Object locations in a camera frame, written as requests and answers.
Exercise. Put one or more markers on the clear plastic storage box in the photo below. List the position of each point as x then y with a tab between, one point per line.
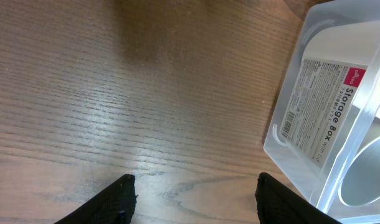
327	103

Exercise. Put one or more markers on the grey plastic cup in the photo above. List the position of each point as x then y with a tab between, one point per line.
361	184

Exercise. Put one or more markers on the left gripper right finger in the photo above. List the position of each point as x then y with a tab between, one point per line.
277	204

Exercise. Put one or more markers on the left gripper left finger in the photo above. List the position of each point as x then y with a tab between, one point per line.
113	205

